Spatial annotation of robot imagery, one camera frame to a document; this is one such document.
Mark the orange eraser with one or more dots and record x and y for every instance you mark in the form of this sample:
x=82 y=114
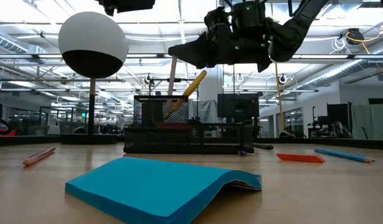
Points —
x=300 y=158

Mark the blue pencil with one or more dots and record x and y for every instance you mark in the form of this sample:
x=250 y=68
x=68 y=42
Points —
x=343 y=155

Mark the black mesh desk organizer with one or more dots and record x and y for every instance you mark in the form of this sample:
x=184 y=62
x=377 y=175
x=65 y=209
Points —
x=178 y=140

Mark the natural wood pencil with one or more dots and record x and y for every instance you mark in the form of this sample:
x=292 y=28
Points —
x=172 y=74

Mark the blue sticky note pad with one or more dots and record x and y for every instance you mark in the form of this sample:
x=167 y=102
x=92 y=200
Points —
x=147 y=186

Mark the red pencil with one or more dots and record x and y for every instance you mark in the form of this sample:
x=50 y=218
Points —
x=38 y=156

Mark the white globe lamp black base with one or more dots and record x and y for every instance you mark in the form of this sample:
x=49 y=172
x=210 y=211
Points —
x=91 y=40

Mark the black pen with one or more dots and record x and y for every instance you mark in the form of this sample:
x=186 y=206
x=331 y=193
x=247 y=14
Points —
x=264 y=146

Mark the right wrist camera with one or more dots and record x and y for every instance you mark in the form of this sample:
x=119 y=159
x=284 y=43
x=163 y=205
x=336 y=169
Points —
x=219 y=18

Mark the black monitor screen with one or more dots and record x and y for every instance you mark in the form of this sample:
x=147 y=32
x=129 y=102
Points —
x=238 y=105

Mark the grey draped cloth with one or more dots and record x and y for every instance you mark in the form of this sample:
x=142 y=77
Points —
x=206 y=110

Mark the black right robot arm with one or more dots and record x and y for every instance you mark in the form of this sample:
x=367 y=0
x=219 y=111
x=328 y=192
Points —
x=291 y=34

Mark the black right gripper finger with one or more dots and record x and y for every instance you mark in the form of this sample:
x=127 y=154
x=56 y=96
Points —
x=200 y=51

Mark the black table frame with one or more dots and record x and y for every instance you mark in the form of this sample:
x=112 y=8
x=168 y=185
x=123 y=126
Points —
x=334 y=142

